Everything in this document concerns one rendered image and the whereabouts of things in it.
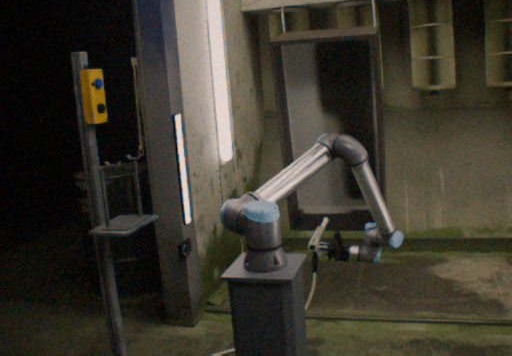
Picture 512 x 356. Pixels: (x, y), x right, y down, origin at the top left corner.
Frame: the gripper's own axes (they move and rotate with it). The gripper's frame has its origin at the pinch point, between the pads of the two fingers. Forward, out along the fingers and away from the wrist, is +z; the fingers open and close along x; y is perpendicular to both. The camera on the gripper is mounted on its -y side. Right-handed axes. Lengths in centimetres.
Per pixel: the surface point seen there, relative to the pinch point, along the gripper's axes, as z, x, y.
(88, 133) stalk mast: 105, -55, -65
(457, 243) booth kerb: -94, 112, 33
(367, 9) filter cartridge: -12, 147, -134
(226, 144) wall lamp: 71, 59, -39
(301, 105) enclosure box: 22, 65, -68
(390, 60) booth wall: -32, 181, -94
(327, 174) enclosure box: 3, 72, -21
